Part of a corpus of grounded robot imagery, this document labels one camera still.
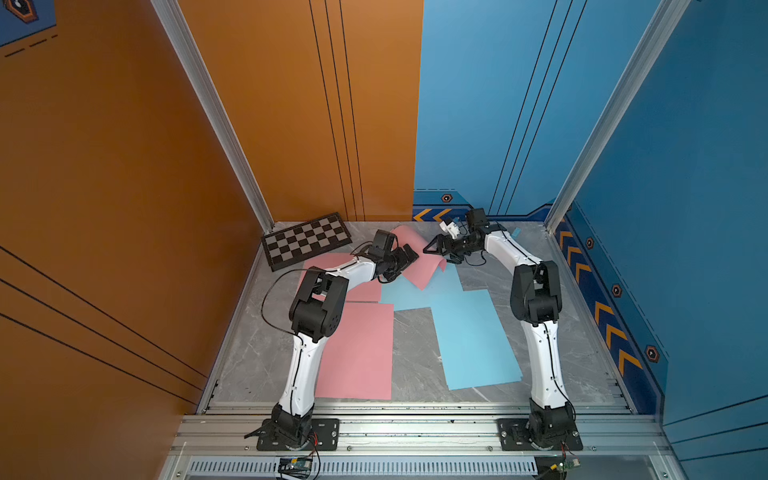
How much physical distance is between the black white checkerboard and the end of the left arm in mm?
288

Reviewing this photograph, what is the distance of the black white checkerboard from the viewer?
1085 millimetres

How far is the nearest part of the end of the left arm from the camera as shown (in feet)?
2.71
